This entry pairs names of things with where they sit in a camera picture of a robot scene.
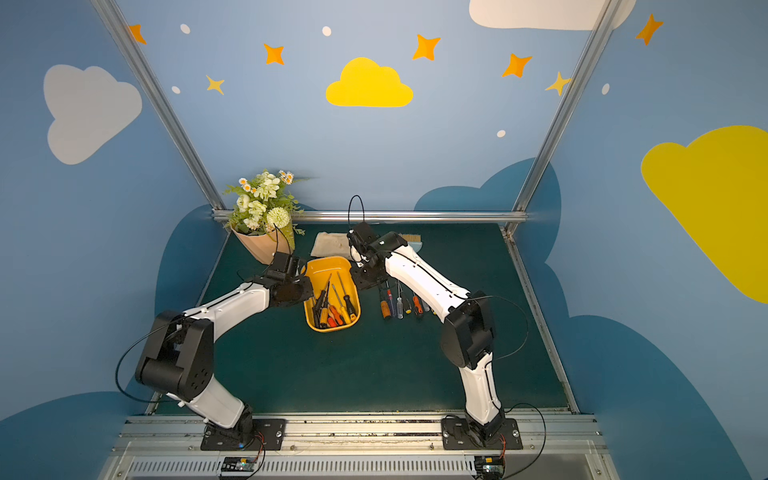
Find orange brown handle screwdriver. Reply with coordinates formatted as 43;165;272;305
378;285;392;320

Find clear handle screwdriver small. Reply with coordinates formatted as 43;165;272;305
396;280;404;320

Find yellow plastic storage box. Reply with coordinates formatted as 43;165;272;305
304;256;362;333

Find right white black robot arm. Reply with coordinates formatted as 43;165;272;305
347;222;505;443

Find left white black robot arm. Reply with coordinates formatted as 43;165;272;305
135;276;313;445

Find small blue brush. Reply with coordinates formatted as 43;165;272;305
401;234;423;248

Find beige work glove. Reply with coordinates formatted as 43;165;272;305
310;232;352;260

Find pink pot with flowers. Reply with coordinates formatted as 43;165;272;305
224;170;305;265

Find left circuit board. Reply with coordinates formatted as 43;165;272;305
219;456;258;479

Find circuit board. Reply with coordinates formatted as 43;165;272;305
219;456;258;479
473;455;505;480

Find right circuit board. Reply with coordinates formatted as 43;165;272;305
473;455;505;480

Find purple clear handle screwdriver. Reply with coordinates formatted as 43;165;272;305
385;286;396;318

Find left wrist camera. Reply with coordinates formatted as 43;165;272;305
265;252;299;282

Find aluminium back frame bar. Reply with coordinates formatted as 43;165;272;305
212;209;529;224

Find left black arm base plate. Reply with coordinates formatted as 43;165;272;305
200;417;286;451

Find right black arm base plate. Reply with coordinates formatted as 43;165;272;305
440;415;523;450

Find aluminium front rail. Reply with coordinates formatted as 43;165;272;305
99;408;619;479

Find left aluminium frame post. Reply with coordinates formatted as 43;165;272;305
91;0;225;210

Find aluminium frame post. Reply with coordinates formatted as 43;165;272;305
512;0;624;213
91;0;225;210

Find right aluminium frame post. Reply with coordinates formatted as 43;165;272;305
512;0;624;213

